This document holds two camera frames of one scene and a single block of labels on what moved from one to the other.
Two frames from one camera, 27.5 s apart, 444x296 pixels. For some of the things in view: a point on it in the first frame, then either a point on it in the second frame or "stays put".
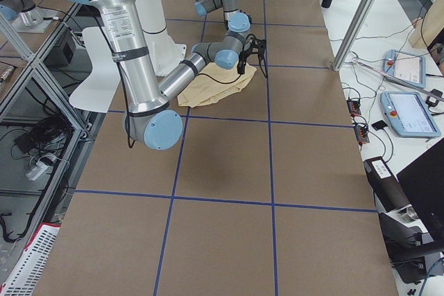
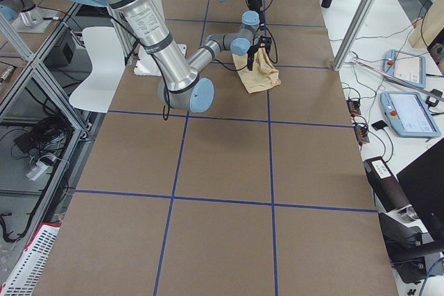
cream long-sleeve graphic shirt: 213,84 -> 263,75
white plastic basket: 26,276 stays put
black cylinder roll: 388,196 stays put
